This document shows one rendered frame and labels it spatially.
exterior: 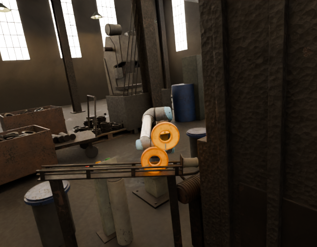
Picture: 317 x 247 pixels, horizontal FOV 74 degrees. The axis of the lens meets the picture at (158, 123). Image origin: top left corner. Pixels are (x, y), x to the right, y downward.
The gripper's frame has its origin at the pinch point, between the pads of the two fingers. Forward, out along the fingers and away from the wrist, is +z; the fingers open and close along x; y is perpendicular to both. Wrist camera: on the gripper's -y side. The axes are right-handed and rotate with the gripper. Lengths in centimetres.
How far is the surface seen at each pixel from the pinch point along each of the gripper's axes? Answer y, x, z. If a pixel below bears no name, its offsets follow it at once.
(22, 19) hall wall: 620, -552, -919
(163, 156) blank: -13.4, -2.3, -2.6
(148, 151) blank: -9.4, -10.4, -1.7
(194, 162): -19.5, 14.6, -3.4
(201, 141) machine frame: -5.9, 15.0, 19.9
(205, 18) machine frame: 42, 19, 38
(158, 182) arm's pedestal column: -49, -7, -88
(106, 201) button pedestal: -47, -48, -46
